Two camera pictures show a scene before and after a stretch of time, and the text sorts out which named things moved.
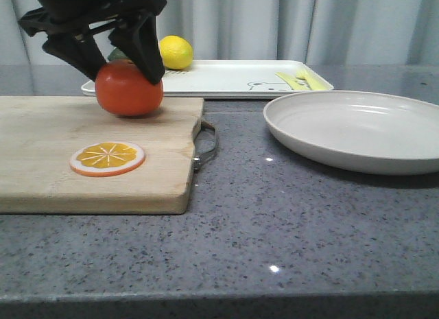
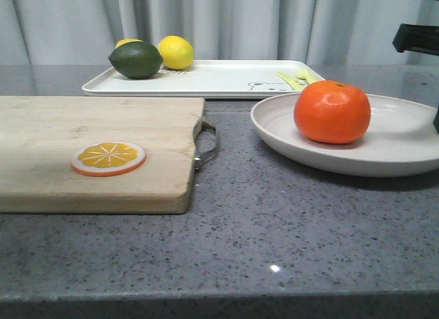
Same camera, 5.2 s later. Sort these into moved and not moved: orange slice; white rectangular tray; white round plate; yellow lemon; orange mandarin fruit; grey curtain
Moved: white round plate; orange mandarin fruit
Not moved: grey curtain; yellow lemon; white rectangular tray; orange slice
